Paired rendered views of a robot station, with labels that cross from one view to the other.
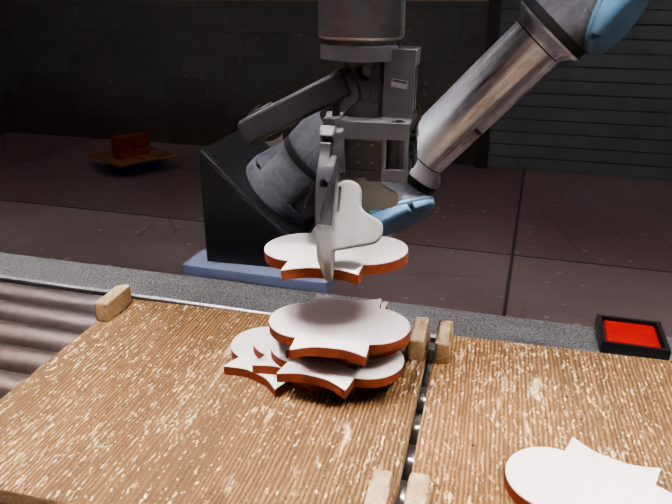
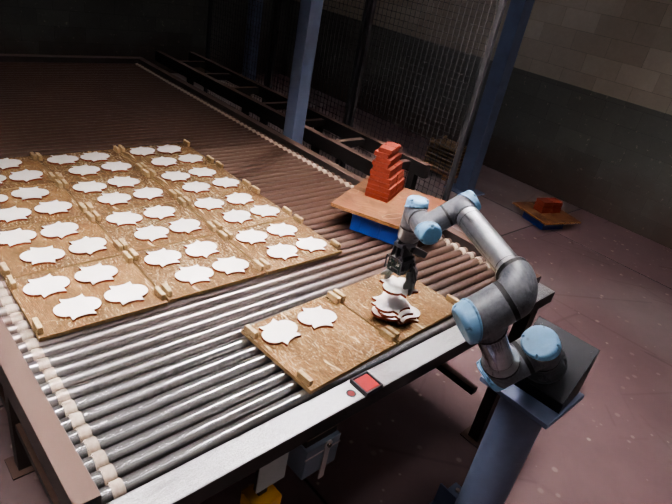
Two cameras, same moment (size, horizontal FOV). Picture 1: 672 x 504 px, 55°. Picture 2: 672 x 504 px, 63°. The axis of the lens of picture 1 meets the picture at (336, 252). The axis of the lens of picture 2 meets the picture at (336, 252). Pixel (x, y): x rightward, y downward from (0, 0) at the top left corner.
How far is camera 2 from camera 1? 2.12 m
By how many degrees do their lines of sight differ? 101
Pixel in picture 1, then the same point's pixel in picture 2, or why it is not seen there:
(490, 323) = (401, 367)
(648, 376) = (343, 360)
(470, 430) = (350, 320)
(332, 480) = (352, 298)
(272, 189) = not seen: hidden behind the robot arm
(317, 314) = (397, 301)
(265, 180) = not seen: hidden behind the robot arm
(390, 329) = (380, 305)
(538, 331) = (388, 373)
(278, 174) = not seen: hidden behind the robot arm
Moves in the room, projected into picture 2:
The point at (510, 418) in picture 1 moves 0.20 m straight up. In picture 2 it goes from (349, 328) to (360, 280)
